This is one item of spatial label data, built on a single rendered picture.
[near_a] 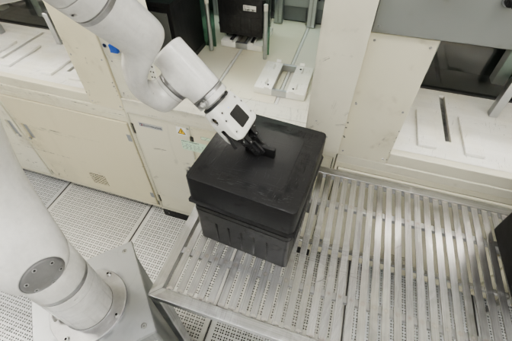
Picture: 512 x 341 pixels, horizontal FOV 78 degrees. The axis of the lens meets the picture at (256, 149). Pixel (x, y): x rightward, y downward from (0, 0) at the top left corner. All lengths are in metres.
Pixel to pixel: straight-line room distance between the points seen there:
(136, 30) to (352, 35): 0.51
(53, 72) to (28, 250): 1.20
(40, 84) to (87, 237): 0.89
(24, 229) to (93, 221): 1.53
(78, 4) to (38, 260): 0.41
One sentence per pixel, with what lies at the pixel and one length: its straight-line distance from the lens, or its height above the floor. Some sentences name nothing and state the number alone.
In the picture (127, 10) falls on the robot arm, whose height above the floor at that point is 1.45.
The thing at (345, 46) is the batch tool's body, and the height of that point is 1.25.
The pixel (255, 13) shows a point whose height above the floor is 1.05.
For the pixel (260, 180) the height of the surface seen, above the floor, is 1.06.
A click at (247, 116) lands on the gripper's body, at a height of 1.15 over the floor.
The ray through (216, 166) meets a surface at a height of 1.06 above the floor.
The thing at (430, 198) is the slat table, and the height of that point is 0.76.
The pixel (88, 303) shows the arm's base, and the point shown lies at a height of 0.88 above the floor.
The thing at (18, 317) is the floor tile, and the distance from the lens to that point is 2.07.
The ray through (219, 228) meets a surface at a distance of 0.94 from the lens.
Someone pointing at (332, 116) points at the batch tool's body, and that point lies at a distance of 1.00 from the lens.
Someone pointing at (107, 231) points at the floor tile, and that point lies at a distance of 2.09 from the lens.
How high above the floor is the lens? 1.66
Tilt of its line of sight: 46 degrees down
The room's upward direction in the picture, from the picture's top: straight up
